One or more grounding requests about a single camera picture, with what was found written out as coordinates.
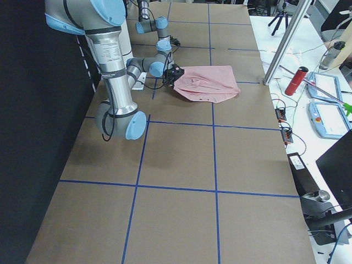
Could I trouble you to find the black box with label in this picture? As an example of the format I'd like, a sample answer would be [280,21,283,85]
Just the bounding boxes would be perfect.
[287,152,320,196]

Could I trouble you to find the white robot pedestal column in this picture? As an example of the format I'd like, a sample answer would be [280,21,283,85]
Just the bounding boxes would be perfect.
[119,20,146,90]

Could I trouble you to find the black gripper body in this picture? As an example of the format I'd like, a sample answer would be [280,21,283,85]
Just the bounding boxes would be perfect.
[163,70,179,84]

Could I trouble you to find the grey water bottle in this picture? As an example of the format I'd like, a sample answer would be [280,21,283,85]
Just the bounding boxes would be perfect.
[319,41,345,70]

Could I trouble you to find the pink Snoopy t-shirt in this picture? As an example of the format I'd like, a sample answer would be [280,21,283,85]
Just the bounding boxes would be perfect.
[174,65,241,103]

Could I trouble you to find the black monitor stand clamp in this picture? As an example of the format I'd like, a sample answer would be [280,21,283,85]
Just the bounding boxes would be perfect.
[300,190,351,246]

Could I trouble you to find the orange power connector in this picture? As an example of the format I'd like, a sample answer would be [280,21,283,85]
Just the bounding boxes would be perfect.
[275,108,287,122]
[280,127,293,145]

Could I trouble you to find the upper orange power connector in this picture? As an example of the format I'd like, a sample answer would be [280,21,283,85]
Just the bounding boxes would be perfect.
[275,108,287,122]

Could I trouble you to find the red cylindrical bottle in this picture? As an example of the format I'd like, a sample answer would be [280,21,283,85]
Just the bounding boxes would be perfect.
[284,67,309,96]

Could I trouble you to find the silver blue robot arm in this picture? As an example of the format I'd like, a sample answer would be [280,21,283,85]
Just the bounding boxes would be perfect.
[135,1,171,42]
[45,1,184,141]

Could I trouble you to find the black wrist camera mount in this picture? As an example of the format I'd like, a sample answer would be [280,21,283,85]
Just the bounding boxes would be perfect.
[167,64,185,83]
[170,36,180,47]

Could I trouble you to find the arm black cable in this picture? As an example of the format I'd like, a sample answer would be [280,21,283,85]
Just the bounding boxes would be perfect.
[101,52,173,142]

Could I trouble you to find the black monitor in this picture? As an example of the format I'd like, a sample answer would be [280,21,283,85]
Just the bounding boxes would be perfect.
[316,131,352,209]

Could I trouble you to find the blue teach pendant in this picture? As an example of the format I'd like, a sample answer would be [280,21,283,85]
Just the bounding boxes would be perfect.
[306,72,342,103]
[308,102,351,140]

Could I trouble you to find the black camera tripod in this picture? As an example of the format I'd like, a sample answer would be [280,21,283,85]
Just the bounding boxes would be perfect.
[268,1,289,36]

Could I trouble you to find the aluminium frame post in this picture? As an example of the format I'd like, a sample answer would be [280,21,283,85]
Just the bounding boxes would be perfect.
[263,0,311,86]

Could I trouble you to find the upper blue teach pendant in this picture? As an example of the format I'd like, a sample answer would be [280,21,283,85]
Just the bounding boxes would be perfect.
[306,72,342,103]

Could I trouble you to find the lower orange power connector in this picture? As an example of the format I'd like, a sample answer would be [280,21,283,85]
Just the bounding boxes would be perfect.
[280,127,293,145]

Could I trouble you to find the lower blue teach pendant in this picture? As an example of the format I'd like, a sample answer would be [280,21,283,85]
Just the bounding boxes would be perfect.
[308,102,351,140]

